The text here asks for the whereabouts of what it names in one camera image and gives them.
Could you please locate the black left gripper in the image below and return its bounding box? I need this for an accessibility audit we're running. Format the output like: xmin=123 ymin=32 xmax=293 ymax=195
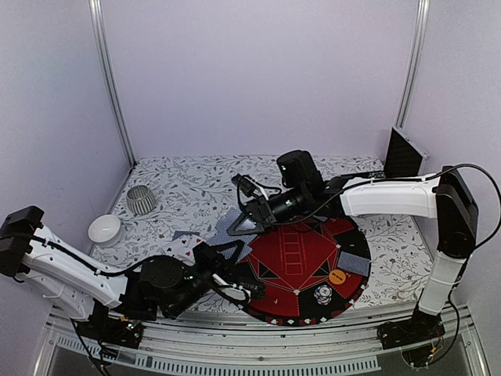
xmin=167 ymin=241 xmax=244 ymax=320

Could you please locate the aluminium poker chip case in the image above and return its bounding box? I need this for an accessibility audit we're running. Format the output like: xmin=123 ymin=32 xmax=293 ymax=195
xmin=366 ymin=127 xmax=429 ymax=179

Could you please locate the striped ceramic mug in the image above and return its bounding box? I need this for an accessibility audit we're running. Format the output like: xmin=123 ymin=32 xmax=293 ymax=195
xmin=126 ymin=185 xmax=156 ymax=215

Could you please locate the right aluminium frame post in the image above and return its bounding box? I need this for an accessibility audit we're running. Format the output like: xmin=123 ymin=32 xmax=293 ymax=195
xmin=395 ymin=0 xmax=431 ymax=129

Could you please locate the aluminium frame post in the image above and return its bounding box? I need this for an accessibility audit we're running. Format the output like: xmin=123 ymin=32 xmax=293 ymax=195
xmin=88 ymin=0 xmax=137 ymax=168
xmin=395 ymin=0 xmax=431 ymax=129

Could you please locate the left aluminium frame post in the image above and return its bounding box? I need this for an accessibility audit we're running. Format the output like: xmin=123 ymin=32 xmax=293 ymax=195
xmin=88 ymin=0 xmax=137 ymax=168

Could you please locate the aluminium front rail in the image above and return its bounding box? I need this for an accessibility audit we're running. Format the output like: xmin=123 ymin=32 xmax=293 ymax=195
xmin=33 ymin=301 xmax=492 ymax=376

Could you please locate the orange big blind button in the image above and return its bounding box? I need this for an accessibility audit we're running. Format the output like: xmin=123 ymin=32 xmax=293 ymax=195
xmin=329 ymin=269 xmax=347 ymax=285

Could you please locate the white blue chip stack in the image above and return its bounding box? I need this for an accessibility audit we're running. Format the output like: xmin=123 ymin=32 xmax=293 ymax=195
xmin=313 ymin=284 xmax=333 ymax=306

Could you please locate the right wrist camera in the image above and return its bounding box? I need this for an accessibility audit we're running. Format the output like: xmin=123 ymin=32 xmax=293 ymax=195
xmin=231 ymin=174 xmax=269 ymax=200

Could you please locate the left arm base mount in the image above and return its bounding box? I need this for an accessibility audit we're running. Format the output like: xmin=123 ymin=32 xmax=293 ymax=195
xmin=77 ymin=313 xmax=144 ymax=349

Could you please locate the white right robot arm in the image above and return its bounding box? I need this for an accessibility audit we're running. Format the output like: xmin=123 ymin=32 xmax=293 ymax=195
xmin=228 ymin=150 xmax=478 ymax=342

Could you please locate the blue card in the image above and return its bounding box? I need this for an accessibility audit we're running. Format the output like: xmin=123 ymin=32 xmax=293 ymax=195
xmin=337 ymin=252 xmax=371 ymax=277

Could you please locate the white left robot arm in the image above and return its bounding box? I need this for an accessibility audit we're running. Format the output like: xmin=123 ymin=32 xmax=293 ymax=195
xmin=1 ymin=206 xmax=266 ymax=340

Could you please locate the floral patterned tablecloth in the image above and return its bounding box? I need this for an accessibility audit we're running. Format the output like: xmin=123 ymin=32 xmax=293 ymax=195
xmin=91 ymin=155 xmax=432 ymax=309

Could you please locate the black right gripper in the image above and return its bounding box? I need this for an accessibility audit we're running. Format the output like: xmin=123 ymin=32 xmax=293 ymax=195
xmin=227 ymin=186 xmax=308 ymax=238

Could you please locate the two of clubs card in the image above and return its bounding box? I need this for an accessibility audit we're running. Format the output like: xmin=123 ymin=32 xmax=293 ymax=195
xmin=164 ymin=231 xmax=199 ymax=262

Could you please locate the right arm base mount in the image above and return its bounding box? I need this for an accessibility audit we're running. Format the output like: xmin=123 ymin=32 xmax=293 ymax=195
xmin=377 ymin=319 xmax=445 ymax=368

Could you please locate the round red black poker mat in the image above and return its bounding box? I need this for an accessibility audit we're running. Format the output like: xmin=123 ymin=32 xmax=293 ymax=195
xmin=236 ymin=218 xmax=371 ymax=327

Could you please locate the blue playing card deck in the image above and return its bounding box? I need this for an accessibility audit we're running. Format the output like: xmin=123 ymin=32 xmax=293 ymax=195
xmin=205 ymin=208 xmax=257 ymax=262

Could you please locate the white round dish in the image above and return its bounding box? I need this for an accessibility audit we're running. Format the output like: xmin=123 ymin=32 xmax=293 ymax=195
xmin=88 ymin=214 xmax=125 ymax=248

